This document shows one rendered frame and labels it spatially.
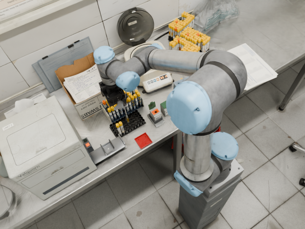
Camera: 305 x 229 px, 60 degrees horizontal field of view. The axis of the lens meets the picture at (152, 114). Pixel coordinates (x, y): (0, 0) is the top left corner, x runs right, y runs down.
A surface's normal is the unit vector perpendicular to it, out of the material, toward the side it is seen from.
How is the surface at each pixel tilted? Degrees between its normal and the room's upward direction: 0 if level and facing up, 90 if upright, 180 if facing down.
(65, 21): 90
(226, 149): 9
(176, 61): 56
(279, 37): 0
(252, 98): 0
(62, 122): 0
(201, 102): 28
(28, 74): 90
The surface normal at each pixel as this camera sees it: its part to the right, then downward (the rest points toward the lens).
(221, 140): 0.07, -0.60
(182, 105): -0.74, 0.51
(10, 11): 0.53, 0.72
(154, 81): 0.11, -0.17
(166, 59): -0.79, -0.12
